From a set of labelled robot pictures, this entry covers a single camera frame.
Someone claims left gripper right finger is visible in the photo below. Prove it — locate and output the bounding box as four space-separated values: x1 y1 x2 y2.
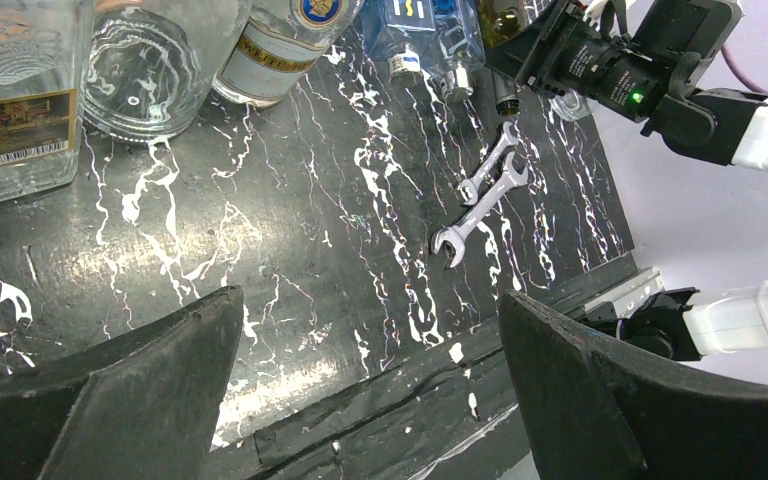
499 292 768 479

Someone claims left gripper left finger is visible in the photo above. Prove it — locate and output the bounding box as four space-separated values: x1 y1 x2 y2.
0 286 244 479

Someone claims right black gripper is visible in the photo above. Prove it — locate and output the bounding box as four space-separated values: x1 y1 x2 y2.
485 1 676 123

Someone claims clear liquor bottle black cap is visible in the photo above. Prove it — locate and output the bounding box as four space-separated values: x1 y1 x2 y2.
212 0 364 108

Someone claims clear bottle white cap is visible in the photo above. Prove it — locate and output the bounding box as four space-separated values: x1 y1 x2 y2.
83 0 252 143

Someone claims bottle gold label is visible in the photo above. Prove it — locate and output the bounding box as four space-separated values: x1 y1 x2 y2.
0 1 95 202

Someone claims dark green wine bottle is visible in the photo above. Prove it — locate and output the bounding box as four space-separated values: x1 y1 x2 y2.
477 0 534 118

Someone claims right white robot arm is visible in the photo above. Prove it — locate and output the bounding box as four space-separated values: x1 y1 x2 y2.
478 1 768 361

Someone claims blue vodka bottle left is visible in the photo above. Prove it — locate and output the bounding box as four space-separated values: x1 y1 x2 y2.
360 0 436 88

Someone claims small silver wrench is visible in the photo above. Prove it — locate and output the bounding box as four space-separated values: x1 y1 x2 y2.
457 120 518 206

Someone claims large silver wrench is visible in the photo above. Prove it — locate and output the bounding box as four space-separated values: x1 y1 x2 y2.
431 151 529 269

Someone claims aluminium rail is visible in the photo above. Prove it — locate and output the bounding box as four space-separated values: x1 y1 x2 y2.
583 267 665 317

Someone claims black base frame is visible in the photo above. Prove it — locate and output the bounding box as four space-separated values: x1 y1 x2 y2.
204 247 637 479

